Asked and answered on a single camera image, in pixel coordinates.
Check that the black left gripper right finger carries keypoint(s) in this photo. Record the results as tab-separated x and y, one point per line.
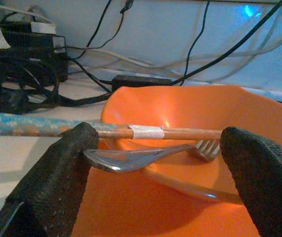
266	187

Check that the black charger box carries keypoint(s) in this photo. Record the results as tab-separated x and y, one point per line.
27	40

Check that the black power adapter brick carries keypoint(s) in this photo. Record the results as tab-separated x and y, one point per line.
141	81

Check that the blue patterned wooden chopstick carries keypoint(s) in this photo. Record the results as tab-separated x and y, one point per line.
32	124

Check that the black power strip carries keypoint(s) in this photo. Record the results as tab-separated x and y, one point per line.
10	98

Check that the silver metal fork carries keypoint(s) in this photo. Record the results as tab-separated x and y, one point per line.
121	160

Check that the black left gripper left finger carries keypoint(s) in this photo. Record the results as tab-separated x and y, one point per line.
49	187

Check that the orange bowl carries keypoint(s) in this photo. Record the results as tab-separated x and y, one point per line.
155	209

